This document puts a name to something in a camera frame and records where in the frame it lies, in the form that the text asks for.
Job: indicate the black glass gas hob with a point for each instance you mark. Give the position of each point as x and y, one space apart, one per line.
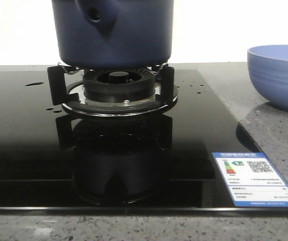
163 164

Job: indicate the black gas burner head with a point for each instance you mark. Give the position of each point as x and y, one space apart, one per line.
116 86

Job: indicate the blue energy rating label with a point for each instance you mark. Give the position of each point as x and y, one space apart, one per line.
252 180

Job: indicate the light blue bowl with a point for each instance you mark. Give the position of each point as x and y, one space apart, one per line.
268 72

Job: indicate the dark blue cooking pot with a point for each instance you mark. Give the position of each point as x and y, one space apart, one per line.
113 34

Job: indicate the black pot support grate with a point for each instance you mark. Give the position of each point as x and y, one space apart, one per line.
72 99

